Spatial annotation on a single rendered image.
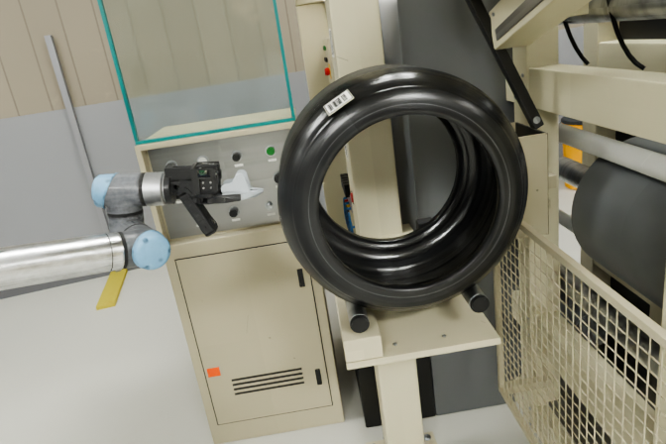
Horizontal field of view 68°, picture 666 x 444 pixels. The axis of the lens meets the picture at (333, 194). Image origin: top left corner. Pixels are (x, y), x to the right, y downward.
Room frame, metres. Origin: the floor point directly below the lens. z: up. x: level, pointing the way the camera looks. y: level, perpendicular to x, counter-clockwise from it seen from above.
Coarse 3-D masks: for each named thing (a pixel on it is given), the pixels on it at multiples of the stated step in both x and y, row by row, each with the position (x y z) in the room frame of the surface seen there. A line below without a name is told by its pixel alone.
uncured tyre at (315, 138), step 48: (336, 96) 1.01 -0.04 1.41; (384, 96) 0.98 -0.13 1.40; (432, 96) 0.98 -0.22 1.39; (480, 96) 1.01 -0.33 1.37; (288, 144) 1.04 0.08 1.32; (336, 144) 0.97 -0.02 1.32; (480, 144) 1.00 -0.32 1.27; (288, 192) 0.99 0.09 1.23; (480, 192) 1.23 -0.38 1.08; (288, 240) 1.01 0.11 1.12; (336, 240) 1.24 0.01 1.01; (384, 240) 1.26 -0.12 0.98; (432, 240) 1.24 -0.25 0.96; (480, 240) 1.13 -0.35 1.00; (336, 288) 0.98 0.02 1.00; (384, 288) 0.97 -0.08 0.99; (432, 288) 0.98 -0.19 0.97
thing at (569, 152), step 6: (564, 120) 4.02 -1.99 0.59; (570, 120) 3.99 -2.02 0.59; (576, 120) 3.96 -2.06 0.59; (576, 126) 3.91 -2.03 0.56; (582, 126) 3.88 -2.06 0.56; (564, 144) 4.03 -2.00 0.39; (564, 150) 4.04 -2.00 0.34; (570, 150) 3.96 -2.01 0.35; (576, 150) 3.91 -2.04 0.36; (564, 156) 4.04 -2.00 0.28; (570, 156) 3.96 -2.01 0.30; (576, 156) 3.92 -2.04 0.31; (570, 186) 3.98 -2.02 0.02
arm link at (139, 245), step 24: (72, 240) 0.88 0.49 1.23; (96, 240) 0.90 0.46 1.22; (120, 240) 0.91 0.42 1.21; (144, 240) 0.91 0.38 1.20; (0, 264) 0.79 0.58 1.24; (24, 264) 0.81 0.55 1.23; (48, 264) 0.83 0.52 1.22; (72, 264) 0.85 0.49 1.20; (96, 264) 0.87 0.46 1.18; (120, 264) 0.90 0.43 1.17; (144, 264) 0.90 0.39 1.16; (0, 288) 0.79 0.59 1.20
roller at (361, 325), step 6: (348, 306) 1.05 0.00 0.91; (354, 306) 1.03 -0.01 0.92; (360, 306) 1.03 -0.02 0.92; (348, 312) 1.03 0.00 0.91; (354, 312) 1.00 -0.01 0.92; (360, 312) 1.00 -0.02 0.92; (366, 312) 1.01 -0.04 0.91; (354, 318) 0.98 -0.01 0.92; (360, 318) 0.98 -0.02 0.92; (366, 318) 0.98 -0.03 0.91; (354, 324) 0.98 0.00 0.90; (360, 324) 0.98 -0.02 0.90; (366, 324) 0.98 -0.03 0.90; (354, 330) 0.98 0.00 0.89; (360, 330) 0.98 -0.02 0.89
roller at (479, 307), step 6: (474, 288) 1.03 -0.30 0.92; (480, 288) 1.04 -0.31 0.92; (462, 294) 1.05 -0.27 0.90; (468, 294) 1.02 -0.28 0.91; (474, 294) 1.00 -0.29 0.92; (480, 294) 1.00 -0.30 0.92; (468, 300) 1.01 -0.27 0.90; (474, 300) 0.99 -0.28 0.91; (480, 300) 0.99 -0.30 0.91; (486, 300) 0.99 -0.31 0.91; (474, 306) 0.99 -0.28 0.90; (480, 306) 0.99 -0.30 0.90; (486, 306) 0.99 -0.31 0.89; (480, 312) 0.99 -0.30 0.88
